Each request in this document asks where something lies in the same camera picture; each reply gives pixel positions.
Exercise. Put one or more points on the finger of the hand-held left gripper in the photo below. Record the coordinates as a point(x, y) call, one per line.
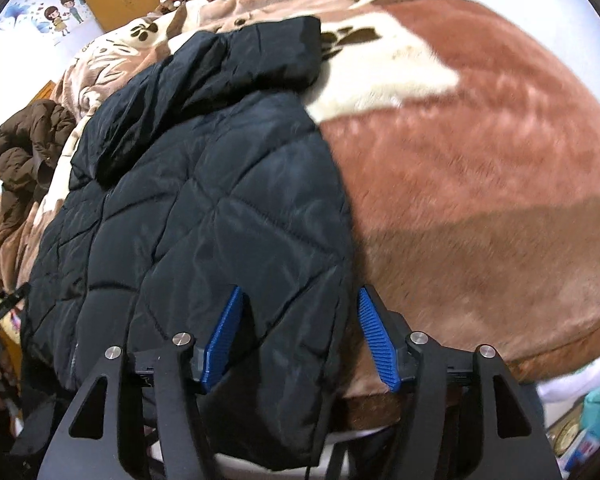
point(7, 305)

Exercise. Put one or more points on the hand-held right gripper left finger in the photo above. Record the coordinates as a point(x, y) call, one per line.
point(225, 340)

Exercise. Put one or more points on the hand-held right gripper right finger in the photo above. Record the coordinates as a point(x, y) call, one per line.
point(377, 340)

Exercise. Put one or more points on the black puffer jacket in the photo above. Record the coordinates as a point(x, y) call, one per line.
point(205, 210)

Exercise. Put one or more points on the plush toy with red hat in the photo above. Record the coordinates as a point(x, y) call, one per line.
point(170, 0)

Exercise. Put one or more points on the cartoon wall poster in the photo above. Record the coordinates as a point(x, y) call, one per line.
point(60, 15)

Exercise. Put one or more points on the brown printed blanket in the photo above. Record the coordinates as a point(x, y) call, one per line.
point(480, 185)

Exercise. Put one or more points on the brown puffer jacket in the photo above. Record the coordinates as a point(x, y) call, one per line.
point(25, 145)

